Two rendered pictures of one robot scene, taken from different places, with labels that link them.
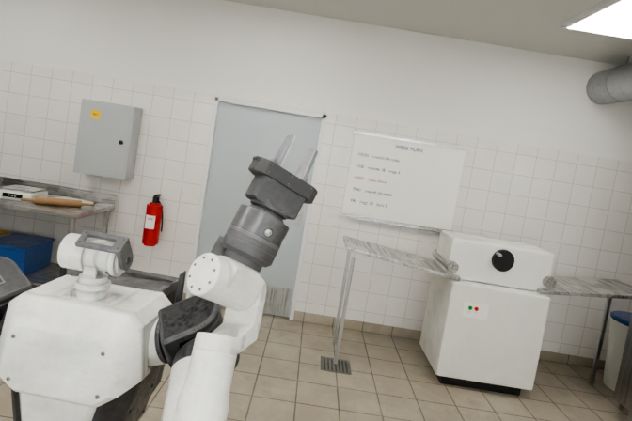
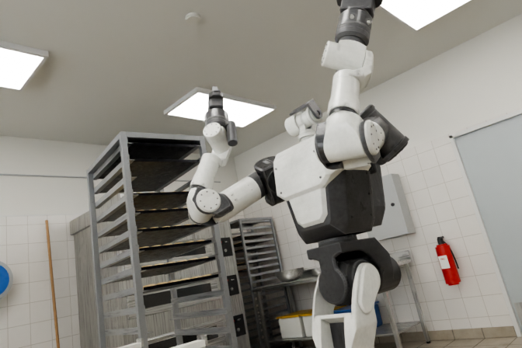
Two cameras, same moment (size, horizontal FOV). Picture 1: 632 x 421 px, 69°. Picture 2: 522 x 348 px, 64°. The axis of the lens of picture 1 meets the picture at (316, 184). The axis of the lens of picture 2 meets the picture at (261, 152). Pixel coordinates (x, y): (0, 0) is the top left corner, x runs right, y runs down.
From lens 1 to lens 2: 0.81 m
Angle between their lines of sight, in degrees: 46
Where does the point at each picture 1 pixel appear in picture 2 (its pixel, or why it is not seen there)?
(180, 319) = not seen: hidden behind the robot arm
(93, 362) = (311, 158)
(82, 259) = (296, 122)
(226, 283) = (335, 47)
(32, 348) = (285, 169)
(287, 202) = (361, 1)
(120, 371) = not seen: hidden behind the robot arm
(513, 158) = not seen: outside the picture
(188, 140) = (444, 181)
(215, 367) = (341, 81)
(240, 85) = (465, 116)
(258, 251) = (349, 27)
